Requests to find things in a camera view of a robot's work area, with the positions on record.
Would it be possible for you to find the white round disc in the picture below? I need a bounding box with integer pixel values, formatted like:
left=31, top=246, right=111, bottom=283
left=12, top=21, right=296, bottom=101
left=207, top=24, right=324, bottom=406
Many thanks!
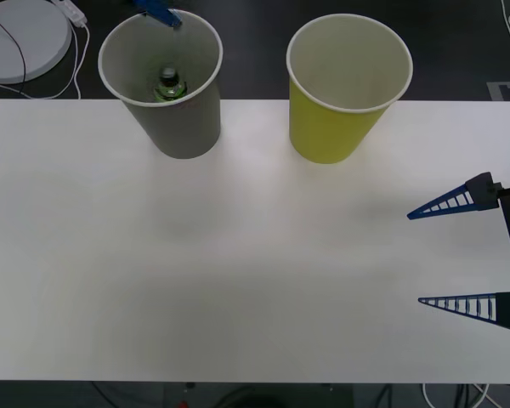
left=0, top=0, right=73, bottom=85

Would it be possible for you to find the grey waste bin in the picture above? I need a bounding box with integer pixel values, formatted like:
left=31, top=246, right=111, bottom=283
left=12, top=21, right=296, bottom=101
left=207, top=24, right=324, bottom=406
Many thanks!
left=98, top=11, right=224, bottom=161

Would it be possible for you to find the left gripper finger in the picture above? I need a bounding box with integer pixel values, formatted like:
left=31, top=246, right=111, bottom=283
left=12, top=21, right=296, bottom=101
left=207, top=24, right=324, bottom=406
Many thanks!
left=131, top=0, right=184, bottom=29

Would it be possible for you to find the white power strip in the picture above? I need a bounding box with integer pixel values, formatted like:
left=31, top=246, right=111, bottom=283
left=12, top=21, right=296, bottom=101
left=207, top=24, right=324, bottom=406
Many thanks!
left=53, top=0, right=88, bottom=27

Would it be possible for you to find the green plastic bottle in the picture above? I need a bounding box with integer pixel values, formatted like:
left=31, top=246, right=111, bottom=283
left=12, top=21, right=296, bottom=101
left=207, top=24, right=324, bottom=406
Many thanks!
left=152, top=65, right=190, bottom=104

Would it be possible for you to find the yellow-green waste bin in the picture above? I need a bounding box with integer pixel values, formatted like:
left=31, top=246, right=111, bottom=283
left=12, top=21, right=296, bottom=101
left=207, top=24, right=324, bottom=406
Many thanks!
left=286, top=14, right=413, bottom=166

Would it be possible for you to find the grey floor plate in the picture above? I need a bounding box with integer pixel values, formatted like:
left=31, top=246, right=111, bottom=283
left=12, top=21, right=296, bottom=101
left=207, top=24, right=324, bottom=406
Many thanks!
left=486, top=82, right=510, bottom=102

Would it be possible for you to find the white power strip cable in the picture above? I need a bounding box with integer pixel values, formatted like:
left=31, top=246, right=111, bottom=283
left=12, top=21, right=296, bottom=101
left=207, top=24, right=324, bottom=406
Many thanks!
left=0, top=23, right=91, bottom=101

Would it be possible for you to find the thin black cable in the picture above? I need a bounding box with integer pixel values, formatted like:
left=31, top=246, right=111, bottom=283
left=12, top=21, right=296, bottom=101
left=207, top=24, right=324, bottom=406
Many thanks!
left=0, top=8, right=29, bottom=95

